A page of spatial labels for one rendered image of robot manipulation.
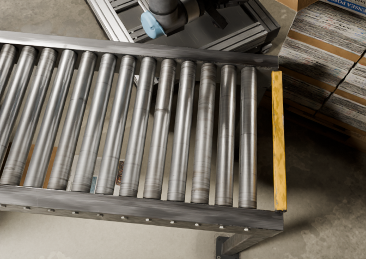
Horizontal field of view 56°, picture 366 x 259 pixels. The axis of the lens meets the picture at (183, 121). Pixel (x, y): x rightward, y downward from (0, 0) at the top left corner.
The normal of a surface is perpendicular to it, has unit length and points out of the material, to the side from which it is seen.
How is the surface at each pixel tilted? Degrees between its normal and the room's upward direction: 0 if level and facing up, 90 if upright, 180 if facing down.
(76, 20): 0
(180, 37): 0
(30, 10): 0
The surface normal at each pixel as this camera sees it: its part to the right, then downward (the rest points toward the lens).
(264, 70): -0.09, 0.90
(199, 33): 0.03, -0.43
